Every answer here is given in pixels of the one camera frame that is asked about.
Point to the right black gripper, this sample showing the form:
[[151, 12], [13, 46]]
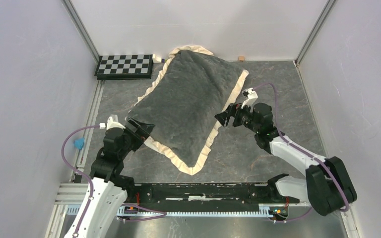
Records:
[[233, 110]]

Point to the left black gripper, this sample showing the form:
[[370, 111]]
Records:
[[141, 133]]

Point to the grey cream ruffled pillowcase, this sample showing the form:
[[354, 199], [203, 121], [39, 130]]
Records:
[[191, 88]]

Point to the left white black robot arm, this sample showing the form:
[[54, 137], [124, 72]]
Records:
[[107, 189]]

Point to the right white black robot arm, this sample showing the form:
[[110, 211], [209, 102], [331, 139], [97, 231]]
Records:
[[327, 185]]

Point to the blue small object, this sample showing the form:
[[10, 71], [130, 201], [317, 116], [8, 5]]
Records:
[[79, 143]]

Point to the black white checkerboard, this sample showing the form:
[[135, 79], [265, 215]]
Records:
[[124, 67]]

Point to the small white block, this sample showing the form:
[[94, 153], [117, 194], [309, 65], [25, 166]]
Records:
[[157, 59]]

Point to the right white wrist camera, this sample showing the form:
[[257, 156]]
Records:
[[250, 97]]

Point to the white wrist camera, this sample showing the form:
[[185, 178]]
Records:
[[112, 122], [250, 97]]

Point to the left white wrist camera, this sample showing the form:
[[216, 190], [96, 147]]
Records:
[[112, 122]]

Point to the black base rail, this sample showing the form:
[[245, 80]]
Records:
[[205, 197]]

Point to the white toothed cable tray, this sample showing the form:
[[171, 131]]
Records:
[[261, 211]]

